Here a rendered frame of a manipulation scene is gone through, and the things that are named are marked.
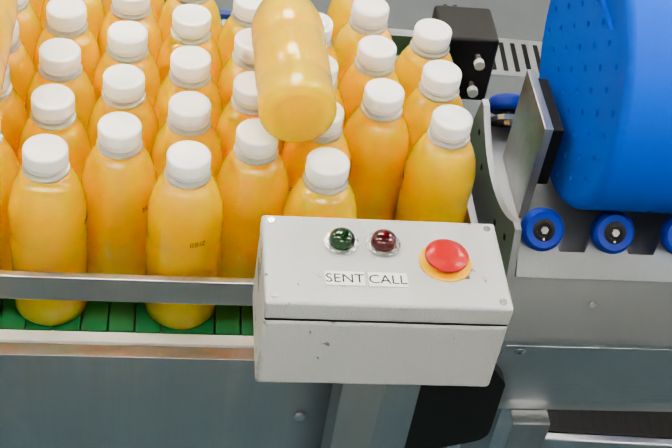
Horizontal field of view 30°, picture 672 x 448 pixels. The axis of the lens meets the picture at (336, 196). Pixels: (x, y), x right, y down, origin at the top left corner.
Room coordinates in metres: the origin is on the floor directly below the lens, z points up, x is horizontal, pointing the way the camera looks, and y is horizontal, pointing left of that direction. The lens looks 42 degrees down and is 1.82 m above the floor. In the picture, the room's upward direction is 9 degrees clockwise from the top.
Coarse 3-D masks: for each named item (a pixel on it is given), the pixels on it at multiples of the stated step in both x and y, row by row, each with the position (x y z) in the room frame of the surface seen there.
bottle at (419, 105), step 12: (420, 84) 1.01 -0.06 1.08; (408, 96) 1.01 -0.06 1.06; (420, 96) 1.00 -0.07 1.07; (432, 96) 0.99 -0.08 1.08; (456, 96) 1.00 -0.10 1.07; (408, 108) 1.00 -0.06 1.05; (420, 108) 0.99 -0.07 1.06; (432, 108) 0.99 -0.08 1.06; (408, 120) 0.99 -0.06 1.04; (420, 120) 0.98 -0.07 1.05; (420, 132) 0.98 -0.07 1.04
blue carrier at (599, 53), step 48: (576, 0) 1.12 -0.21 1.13; (624, 0) 1.00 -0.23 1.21; (576, 48) 1.08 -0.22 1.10; (624, 48) 0.97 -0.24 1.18; (576, 96) 1.04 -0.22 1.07; (624, 96) 0.94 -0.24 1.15; (576, 144) 1.00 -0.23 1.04; (624, 144) 0.92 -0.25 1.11; (576, 192) 0.97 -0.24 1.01; (624, 192) 0.93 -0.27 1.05
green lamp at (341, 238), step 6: (336, 228) 0.75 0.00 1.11; (342, 228) 0.75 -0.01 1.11; (330, 234) 0.74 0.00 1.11; (336, 234) 0.74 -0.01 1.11; (342, 234) 0.74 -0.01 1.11; (348, 234) 0.74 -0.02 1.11; (330, 240) 0.74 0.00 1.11; (336, 240) 0.73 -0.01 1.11; (342, 240) 0.73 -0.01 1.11; (348, 240) 0.74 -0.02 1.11; (354, 240) 0.74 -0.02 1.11; (336, 246) 0.73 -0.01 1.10; (342, 246) 0.73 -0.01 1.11; (348, 246) 0.73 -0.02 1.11
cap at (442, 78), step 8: (432, 64) 1.02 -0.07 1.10; (440, 64) 1.02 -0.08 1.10; (448, 64) 1.02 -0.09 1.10; (424, 72) 1.00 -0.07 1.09; (432, 72) 1.00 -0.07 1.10; (440, 72) 1.01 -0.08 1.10; (448, 72) 1.01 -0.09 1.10; (456, 72) 1.01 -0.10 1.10; (424, 80) 1.00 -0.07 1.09; (432, 80) 0.99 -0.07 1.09; (440, 80) 0.99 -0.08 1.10; (448, 80) 0.99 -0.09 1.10; (456, 80) 1.00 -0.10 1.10; (424, 88) 1.00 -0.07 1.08; (432, 88) 0.99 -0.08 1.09; (440, 88) 0.99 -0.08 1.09; (448, 88) 0.99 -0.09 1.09; (456, 88) 1.00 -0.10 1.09; (440, 96) 0.99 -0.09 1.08
